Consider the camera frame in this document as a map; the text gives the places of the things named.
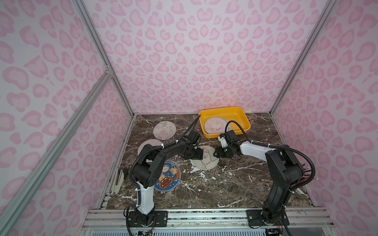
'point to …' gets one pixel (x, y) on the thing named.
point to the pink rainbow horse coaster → (216, 125)
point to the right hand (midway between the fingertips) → (218, 154)
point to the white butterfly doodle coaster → (164, 130)
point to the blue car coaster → (169, 178)
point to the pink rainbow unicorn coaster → (154, 142)
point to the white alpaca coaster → (209, 161)
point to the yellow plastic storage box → (235, 113)
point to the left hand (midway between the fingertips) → (199, 156)
